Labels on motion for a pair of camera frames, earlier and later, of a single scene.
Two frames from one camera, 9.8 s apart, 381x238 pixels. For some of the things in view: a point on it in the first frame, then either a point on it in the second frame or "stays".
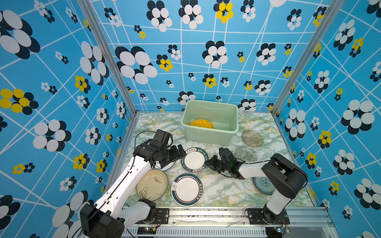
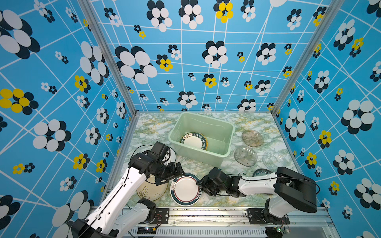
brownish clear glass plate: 252,138 stays
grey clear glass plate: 246,153 stays
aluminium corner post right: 335,7 stays
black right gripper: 212,161 -> 205,182
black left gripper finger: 182,152 -> 179,171
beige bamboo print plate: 153,186 stays
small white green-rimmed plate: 194,159 -> 195,139
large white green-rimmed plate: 187,190 stays
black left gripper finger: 180,156 -> 159,181
